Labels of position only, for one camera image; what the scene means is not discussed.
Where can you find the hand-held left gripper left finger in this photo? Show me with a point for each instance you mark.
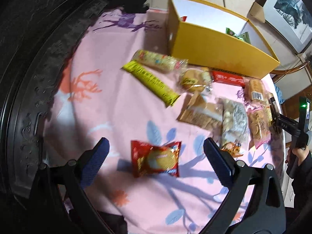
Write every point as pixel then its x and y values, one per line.
pixel 93 165

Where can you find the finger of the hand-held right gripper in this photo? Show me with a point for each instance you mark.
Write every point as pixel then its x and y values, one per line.
pixel 284 125

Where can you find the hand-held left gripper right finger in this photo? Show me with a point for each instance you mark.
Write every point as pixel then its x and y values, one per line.
pixel 218 163

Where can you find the small orange snack packet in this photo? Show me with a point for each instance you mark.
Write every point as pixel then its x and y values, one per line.
pixel 231 148

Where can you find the pink rice cracker packet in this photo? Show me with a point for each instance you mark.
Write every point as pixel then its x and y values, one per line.
pixel 259 126

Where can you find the black stick snack packet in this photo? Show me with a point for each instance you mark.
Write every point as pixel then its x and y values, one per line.
pixel 272 103

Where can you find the bread packet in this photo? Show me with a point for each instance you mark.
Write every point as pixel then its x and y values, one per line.
pixel 256 89

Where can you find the clear white candy packet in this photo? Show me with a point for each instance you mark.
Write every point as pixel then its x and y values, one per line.
pixel 234 117

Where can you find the brown cracker packet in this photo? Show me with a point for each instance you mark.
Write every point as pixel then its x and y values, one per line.
pixel 199 112

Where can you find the red biscuit packet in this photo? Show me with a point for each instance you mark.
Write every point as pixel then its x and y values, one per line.
pixel 156 159

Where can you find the red box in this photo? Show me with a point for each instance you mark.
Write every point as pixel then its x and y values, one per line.
pixel 228 78

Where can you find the clear round biscuit packet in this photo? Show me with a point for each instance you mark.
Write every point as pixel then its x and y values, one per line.
pixel 195 80

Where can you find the green white snack packet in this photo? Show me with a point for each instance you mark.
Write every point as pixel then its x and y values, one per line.
pixel 244 38

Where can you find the yellow long snack packet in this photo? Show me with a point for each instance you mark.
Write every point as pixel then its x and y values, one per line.
pixel 151 82

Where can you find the yellow cardboard box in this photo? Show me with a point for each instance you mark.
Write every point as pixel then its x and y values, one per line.
pixel 212 46

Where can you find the lime green snack packet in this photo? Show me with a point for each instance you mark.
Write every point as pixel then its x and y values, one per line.
pixel 229 31

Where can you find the clear rice stick packet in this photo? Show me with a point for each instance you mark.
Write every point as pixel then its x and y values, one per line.
pixel 158 61

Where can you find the person's right forearm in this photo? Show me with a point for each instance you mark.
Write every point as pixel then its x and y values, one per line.
pixel 303 182

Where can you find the person's right hand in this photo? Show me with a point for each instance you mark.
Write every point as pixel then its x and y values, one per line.
pixel 299 154

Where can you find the blue cloth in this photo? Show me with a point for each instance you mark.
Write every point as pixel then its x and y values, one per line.
pixel 279 93

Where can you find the pink printed tablecloth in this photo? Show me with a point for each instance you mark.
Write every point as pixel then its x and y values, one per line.
pixel 117 117

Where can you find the wooden chair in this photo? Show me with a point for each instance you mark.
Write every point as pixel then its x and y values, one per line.
pixel 287 68

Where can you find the cardboard corner protector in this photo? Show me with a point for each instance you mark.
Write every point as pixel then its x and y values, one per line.
pixel 256 12

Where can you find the framed lotus painting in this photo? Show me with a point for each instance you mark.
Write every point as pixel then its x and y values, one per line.
pixel 290 7

